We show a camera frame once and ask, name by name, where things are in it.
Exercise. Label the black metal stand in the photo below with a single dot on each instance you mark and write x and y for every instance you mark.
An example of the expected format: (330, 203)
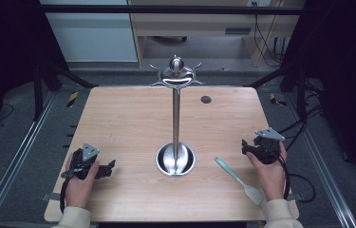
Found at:
(39, 88)
(299, 88)

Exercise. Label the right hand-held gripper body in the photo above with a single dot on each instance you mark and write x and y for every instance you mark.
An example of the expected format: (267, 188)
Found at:
(267, 147)

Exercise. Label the metal utensil stand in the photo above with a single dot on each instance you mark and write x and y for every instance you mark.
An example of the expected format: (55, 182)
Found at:
(176, 126)

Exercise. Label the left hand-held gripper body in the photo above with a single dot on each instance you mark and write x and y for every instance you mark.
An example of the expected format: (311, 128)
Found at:
(84, 160)

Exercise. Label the white cabinet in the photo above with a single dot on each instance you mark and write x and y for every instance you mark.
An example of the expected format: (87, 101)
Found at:
(93, 34)

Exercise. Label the aluminium floor rail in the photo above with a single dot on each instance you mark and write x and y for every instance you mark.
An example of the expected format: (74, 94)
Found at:
(11, 161)
(321, 164)

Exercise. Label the black horizontal frame bar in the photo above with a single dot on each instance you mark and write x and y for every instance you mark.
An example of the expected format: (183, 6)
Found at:
(166, 9)

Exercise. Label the person's left hand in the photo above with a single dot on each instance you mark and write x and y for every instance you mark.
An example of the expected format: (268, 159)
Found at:
(79, 190)

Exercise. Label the person's right hand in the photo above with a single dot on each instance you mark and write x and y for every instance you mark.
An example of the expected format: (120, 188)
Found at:
(270, 180)

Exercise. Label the yellow black striped tape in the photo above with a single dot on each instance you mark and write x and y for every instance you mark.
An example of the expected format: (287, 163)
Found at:
(275, 99)

